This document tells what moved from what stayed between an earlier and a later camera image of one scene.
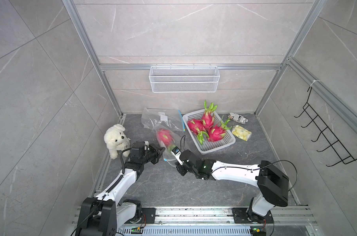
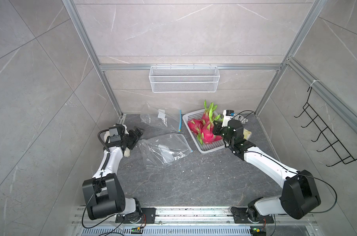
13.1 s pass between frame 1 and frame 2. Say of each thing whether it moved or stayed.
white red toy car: stayed
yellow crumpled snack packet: stayed
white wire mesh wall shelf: stayed
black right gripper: moved
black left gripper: moved
